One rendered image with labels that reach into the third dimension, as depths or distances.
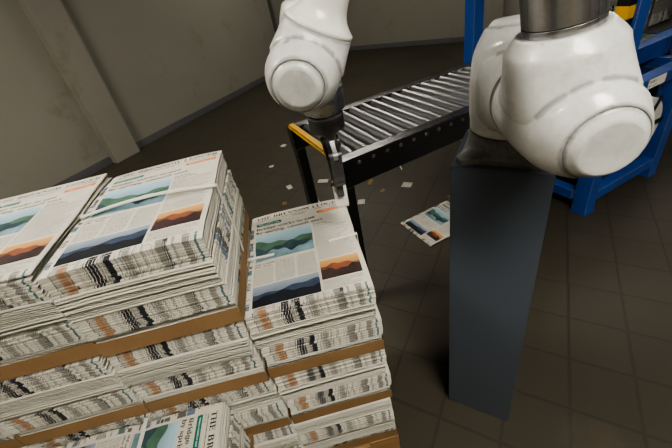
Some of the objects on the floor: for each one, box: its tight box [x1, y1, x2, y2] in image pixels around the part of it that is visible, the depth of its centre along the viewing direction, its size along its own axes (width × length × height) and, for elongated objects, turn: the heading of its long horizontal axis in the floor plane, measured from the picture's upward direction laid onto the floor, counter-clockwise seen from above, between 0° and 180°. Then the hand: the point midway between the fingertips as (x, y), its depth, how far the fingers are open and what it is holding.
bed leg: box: [346, 186, 369, 271], centre depth 157 cm, size 6×6×68 cm
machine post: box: [462, 0, 487, 140], centre depth 230 cm, size 9×9×155 cm
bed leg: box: [294, 147, 318, 205], centre depth 197 cm, size 6×6×68 cm
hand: (340, 193), depth 83 cm, fingers closed
